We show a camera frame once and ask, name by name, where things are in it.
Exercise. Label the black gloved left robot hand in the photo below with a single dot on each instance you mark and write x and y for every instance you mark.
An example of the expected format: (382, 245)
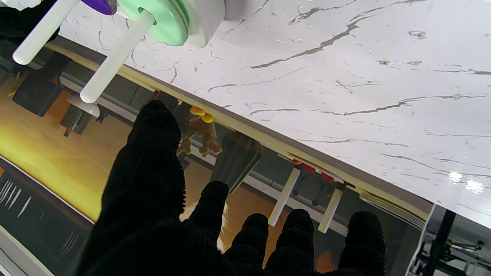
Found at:
(153, 214)

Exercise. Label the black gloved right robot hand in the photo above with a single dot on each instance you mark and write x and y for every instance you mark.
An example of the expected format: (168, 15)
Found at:
(19, 23)

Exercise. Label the white Hanoi tower base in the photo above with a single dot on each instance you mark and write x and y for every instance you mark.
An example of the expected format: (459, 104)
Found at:
(111, 65)

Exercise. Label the dark angular box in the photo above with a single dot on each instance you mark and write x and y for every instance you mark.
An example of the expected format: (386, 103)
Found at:
(38, 88)

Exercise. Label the tall white candle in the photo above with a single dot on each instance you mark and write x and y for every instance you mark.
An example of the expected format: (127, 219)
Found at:
(284, 197)

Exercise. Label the tray with red pieces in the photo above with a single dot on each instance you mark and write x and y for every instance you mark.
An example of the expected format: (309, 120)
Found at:
(307, 166)

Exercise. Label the short white candle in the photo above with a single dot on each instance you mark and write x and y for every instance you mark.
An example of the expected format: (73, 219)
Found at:
(330, 211)

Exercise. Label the stack of plates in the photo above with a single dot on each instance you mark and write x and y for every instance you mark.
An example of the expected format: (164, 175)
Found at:
(391, 209)

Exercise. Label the black tripod stand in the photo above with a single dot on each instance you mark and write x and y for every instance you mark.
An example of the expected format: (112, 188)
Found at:
(439, 241)

